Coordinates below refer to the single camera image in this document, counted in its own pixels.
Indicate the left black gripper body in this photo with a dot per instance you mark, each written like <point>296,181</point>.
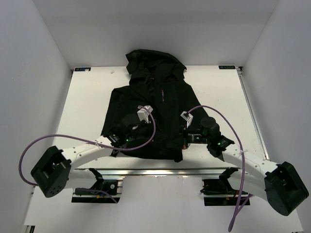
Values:
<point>143,131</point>

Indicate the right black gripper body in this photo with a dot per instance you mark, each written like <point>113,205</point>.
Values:
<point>195,138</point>

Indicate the black jacket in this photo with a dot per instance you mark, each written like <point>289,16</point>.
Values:
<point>156,79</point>

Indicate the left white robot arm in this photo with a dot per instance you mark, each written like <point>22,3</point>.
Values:
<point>58,169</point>

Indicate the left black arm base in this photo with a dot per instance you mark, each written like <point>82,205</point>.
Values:
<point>107,191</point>

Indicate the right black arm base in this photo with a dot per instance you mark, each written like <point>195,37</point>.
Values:
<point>216,193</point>

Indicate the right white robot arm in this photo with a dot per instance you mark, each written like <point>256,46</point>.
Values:
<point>278,184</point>

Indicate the right blue table sticker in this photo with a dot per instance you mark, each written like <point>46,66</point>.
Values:
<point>226,67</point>

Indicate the blue table sticker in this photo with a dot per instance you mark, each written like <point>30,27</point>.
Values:
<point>226,67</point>
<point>82,69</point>

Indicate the left blue table sticker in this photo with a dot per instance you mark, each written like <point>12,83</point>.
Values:
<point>82,69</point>

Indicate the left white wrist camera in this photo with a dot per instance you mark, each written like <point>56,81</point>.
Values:
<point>144,112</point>

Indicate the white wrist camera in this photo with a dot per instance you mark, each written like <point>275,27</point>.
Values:
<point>144,112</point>
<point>187,117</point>

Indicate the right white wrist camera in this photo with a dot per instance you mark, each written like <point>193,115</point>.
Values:
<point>187,117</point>

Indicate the aluminium table frame rail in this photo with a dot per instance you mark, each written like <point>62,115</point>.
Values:
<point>150,171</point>

